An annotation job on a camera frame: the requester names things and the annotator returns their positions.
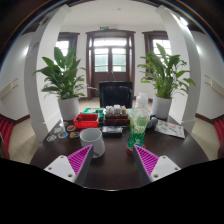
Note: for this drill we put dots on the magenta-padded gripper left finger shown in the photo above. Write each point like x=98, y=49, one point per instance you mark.
x=63, y=166

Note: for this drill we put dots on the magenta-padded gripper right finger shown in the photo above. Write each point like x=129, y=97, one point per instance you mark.
x=162, y=166

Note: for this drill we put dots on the clear green-label drink bottle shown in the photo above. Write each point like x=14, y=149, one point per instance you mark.
x=137, y=131

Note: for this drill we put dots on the white ceramic mug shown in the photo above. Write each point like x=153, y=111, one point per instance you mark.
x=91, y=141

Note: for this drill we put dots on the white printed paper sheet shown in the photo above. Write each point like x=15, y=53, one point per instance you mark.
x=170, y=129

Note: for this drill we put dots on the flat round red coaster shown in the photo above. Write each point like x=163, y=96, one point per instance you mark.
x=128, y=150

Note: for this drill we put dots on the grey round device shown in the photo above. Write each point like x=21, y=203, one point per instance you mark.
x=153, y=122

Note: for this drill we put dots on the red plastic box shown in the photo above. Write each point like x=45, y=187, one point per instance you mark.
x=86, y=122

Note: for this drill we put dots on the green plant in white pot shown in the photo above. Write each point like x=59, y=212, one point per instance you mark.
x=161, y=106
x=69, y=108

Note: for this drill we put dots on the black flat device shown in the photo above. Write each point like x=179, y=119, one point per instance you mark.
x=112, y=131

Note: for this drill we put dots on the green flat box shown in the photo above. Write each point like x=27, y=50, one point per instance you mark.
x=93, y=110

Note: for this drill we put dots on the red staircase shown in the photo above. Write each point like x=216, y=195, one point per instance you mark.
x=5, y=133
x=220, y=136

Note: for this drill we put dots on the brown box of small items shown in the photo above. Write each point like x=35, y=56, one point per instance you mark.
x=116, y=116

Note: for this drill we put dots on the black chair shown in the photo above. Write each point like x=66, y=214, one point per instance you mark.
x=115, y=95

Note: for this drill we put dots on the dark wooden double door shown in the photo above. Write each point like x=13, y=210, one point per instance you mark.
x=110, y=60

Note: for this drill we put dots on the dark-framed window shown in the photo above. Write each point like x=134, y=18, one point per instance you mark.
x=160, y=41
x=63, y=45

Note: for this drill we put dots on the green exit sign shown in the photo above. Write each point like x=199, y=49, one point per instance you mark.
x=104, y=27

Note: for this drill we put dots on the white wall panel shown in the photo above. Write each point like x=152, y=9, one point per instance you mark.
x=8, y=88
x=215, y=86

